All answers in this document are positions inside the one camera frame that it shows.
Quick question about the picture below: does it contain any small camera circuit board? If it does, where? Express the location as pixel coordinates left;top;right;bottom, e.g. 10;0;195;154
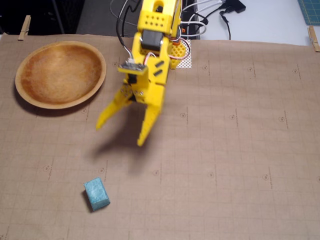
117;58;147;76

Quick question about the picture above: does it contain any camera board wire bundle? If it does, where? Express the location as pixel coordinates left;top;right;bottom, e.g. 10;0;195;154
115;0;141;62

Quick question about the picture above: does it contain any round wooden bowl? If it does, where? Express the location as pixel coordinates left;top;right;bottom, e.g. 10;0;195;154
14;40;107;110

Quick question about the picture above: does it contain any black adapter cable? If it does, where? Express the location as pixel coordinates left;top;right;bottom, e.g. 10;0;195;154
219;9;232;41

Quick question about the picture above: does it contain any brown grid paper mat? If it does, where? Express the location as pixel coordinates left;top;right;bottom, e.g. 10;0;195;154
0;32;320;240

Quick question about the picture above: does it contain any green cutting mat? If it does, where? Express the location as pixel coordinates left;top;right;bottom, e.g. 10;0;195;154
297;0;320;25

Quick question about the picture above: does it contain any black power adapter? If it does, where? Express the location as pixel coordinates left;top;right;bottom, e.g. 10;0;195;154
219;0;247;15

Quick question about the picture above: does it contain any yellow gripper with servo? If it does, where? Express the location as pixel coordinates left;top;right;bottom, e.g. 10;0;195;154
95;30;172;148

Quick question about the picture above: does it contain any white looped cable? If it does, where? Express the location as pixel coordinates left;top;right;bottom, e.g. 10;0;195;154
179;12;209;37

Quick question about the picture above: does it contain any wooden clothespin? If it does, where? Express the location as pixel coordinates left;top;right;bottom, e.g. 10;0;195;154
17;14;32;41
307;25;320;53

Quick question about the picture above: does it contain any white mesh mat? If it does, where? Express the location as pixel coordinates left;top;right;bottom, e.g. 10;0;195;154
174;38;193;70

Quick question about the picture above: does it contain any blue block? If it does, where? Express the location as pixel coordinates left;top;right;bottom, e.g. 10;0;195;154
83;177;111;212

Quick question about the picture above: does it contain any yellow robot base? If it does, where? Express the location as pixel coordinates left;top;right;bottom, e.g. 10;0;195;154
169;40;189;70

